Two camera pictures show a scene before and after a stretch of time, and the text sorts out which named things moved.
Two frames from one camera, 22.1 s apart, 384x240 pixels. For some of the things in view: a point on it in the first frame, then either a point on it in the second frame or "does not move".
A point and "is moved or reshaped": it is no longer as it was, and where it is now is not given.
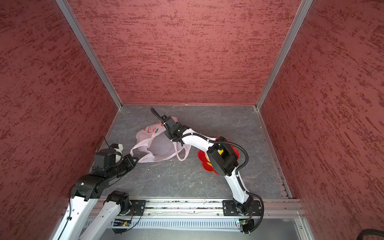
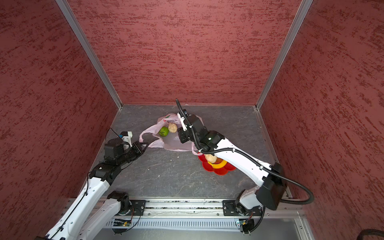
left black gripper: [128, 158] to [137, 146]
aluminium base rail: [212, 206] does not move
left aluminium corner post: [85, 43] does not move
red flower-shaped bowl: [204, 157] does not move
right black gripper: [168, 134] to [185, 138]
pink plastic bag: [153, 145] is moved or reshaped
